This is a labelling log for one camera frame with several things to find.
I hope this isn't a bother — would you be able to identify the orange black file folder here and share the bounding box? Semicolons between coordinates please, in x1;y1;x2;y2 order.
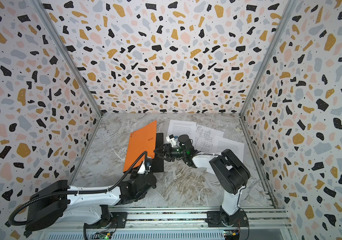
123;121;164;173

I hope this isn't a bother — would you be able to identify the text page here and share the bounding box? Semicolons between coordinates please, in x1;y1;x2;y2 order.
206;136;246;175
166;120;197;143

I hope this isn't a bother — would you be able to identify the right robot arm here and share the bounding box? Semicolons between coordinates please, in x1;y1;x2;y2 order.
154;135;251;227

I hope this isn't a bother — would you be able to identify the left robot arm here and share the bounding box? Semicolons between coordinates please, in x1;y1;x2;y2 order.
8;173;157;232

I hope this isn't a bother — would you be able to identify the technical drawing sheet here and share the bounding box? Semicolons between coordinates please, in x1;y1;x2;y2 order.
194;125;224;153

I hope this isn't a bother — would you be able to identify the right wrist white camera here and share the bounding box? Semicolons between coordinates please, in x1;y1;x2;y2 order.
166;135;178;148

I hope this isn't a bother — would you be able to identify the wrist white camera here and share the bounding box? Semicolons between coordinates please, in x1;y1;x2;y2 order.
137;161;152;175
166;135;178;148

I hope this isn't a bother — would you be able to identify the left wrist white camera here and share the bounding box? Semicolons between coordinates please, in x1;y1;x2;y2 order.
137;161;152;175

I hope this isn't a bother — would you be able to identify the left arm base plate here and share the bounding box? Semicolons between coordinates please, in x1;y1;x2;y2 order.
83;212;128;230

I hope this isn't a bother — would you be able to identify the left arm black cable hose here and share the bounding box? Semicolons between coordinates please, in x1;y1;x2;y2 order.
7;150;148;227

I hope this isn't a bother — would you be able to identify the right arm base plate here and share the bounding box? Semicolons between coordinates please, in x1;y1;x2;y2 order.
206;210;249;228

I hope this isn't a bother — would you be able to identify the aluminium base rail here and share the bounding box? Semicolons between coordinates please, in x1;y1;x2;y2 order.
33;207;296;240

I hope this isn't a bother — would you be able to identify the aluminium corner post right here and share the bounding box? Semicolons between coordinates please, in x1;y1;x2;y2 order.
240;0;298;118

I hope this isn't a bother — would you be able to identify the aluminium corner post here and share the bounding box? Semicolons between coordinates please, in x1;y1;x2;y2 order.
240;0;298;118
30;1;102;118

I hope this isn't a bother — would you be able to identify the aluminium corner post left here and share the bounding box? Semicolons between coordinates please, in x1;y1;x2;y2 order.
30;1;102;118

